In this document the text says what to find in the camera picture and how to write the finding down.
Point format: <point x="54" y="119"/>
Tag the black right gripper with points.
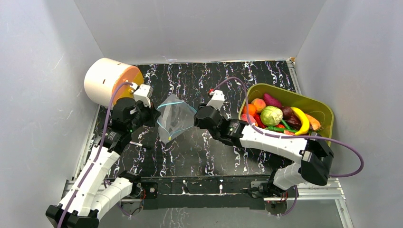
<point x="199" y="115"/>

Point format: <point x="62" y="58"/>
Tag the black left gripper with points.
<point x="153" y="113"/>

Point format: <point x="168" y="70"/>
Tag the clear zip top bag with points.
<point x="176" y="118"/>

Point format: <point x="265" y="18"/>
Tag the green toy cabbage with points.
<point x="271" y="116"/>

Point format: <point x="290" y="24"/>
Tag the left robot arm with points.
<point x="83" y="206"/>

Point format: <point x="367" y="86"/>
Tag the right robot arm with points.
<point x="311" y="158"/>

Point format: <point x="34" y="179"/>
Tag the black and white marker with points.
<point x="141" y="145"/>

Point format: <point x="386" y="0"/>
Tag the pink toy fruit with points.
<point x="248" y="118"/>

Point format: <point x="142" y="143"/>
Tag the orange toy fruit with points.
<point x="250" y="109"/>

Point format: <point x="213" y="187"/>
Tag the white round drawer cabinet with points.
<point x="105" y="75"/>

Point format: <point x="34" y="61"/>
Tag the toy peach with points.
<point x="259" y="105"/>

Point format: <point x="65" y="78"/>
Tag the purple toy sweet potato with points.
<point x="271" y="101"/>

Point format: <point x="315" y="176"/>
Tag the green toy chili pepper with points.
<point x="281" y="127"/>

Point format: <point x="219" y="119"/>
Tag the yellow toy banana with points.
<point x="305" y="124"/>

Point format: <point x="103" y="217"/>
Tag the orange toy carrot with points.
<point x="314" y="123"/>

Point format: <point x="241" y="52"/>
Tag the olive green plastic bin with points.
<point x="312" y="107"/>

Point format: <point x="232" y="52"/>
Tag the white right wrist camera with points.
<point x="217" y="99"/>

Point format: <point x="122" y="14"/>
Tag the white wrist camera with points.
<point x="217" y="99"/>
<point x="142" y="93"/>

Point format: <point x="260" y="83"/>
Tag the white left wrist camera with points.
<point x="142" y="93"/>

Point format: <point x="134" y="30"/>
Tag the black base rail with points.
<point x="215" y="202"/>

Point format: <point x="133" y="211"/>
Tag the aluminium frame rail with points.
<point x="333" y="188"/>

